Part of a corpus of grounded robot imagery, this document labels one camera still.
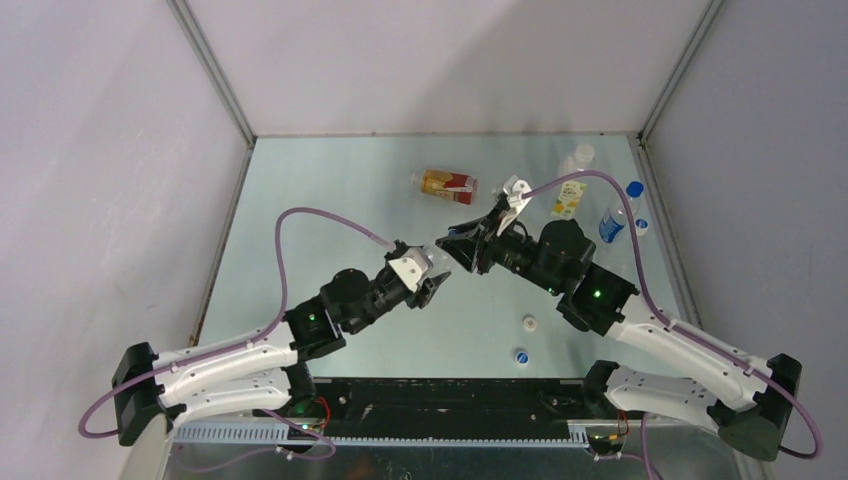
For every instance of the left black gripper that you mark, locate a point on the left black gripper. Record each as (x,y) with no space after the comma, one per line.
(425,292)

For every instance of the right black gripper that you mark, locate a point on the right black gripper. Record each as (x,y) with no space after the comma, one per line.
(466,248)

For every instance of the clear crushed plastic bottle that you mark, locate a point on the clear crushed plastic bottle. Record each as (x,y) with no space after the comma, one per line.
(439,261)

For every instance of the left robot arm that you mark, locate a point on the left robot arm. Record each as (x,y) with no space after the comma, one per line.
(265,368)

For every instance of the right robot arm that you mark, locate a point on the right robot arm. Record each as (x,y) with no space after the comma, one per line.
(738,397)

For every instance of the orange red label bottle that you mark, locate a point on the orange red label bottle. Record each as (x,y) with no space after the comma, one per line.
(455,187)

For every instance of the clear bottle yellow label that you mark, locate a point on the clear bottle yellow label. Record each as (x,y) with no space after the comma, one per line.
(571,191)

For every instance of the blue label water bottle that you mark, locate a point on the blue label water bottle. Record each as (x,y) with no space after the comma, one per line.
(615,220)

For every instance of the clear bottle white cap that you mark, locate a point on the clear bottle white cap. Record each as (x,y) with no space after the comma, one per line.
(641,227)

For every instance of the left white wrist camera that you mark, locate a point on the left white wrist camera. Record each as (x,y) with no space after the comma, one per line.
(411,267)

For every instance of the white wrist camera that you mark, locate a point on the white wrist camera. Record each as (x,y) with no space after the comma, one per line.
(411,267)
(512,191)

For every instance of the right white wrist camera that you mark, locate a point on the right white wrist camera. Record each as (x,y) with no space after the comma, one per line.
(512,191)

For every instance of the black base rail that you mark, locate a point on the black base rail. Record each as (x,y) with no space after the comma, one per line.
(387,409)

